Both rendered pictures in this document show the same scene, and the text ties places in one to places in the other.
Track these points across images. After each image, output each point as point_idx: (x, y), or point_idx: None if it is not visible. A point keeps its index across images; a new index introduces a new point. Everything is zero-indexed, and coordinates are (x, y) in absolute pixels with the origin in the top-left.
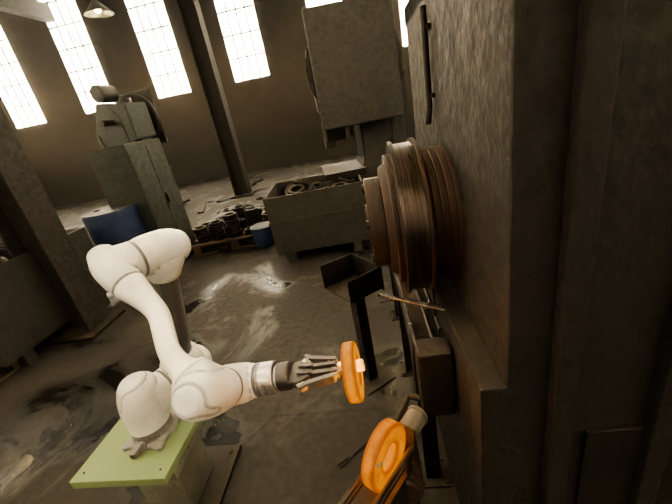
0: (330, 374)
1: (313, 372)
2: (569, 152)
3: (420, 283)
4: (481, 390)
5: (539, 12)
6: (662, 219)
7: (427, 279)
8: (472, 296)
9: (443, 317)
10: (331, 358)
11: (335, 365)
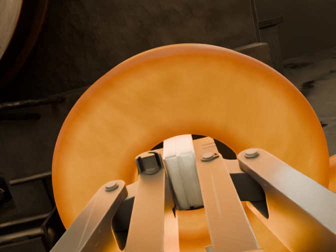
0: (257, 159)
1: (246, 248)
2: None
3: (22, 22)
4: (267, 43)
5: None
6: None
7: (33, 7)
8: (108, 21)
9: (56, 129)
10: (114, 194)
11: (167, 185)
